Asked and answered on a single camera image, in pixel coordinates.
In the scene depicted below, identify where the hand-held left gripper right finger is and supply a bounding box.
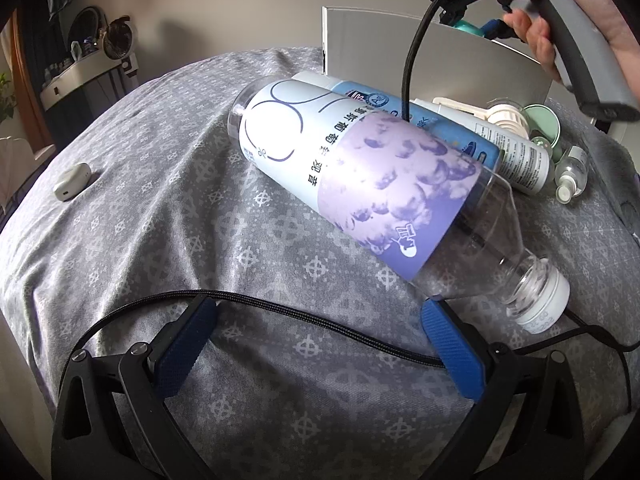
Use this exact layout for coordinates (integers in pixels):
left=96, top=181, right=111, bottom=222
left=420, top=297, right=608, bottom=480

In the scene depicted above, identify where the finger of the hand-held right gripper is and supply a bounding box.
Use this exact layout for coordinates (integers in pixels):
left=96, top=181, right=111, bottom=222
left=482, top=18, right=517, bottom=41

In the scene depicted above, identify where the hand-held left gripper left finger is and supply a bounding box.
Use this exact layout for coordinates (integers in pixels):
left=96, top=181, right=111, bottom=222
left=50, top=294, right=219, bottom=480

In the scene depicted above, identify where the green lid jar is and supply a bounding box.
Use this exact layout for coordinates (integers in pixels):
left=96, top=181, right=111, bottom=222
left=524, top=102, right=564, bottom=149

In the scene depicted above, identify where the blue label spray can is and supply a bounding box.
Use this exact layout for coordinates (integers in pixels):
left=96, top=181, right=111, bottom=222
left=291, top=71, right=503, bottom=171

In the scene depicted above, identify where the small clear spray bottle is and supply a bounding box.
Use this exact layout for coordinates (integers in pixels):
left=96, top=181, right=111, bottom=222
left=553, top=145, right=590, bottom=204

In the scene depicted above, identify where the white tube bottle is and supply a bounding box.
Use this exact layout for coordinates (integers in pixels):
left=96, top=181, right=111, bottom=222
left=430, top=105, right=553, bottom=196

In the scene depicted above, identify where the white storage box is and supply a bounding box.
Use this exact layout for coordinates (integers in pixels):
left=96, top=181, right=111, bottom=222
left=321, top=6, right=617, bottom=137

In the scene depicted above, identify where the clear bottle with purple label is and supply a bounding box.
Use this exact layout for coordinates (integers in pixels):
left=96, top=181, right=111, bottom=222
left=227, top=79, right=572, bottom=333

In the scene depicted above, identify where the grey patterned blanket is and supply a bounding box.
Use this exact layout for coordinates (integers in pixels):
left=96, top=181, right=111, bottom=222
left=0, top=46, right=640, bottom=480

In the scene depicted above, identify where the white earbuds case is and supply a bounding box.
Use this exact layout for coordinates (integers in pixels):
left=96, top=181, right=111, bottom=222
left=52, top=162, right=94, bottom=203

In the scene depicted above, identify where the green plant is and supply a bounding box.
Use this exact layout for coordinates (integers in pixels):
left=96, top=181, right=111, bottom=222
left=0, top=72, right=17, bottom=122

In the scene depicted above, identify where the small brown fan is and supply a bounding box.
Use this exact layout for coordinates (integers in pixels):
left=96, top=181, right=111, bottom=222
left=102, top=15, right=139, bottom=61

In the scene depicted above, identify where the black braided cable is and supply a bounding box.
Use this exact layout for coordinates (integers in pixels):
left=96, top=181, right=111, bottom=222
left=62, top=290, right=640, bottom=411
left=401, top=0, right=441, bottom=121

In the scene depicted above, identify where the white wall shelf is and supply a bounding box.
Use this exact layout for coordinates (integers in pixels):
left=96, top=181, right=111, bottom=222
left=39, top=52, right=132, bottom=111

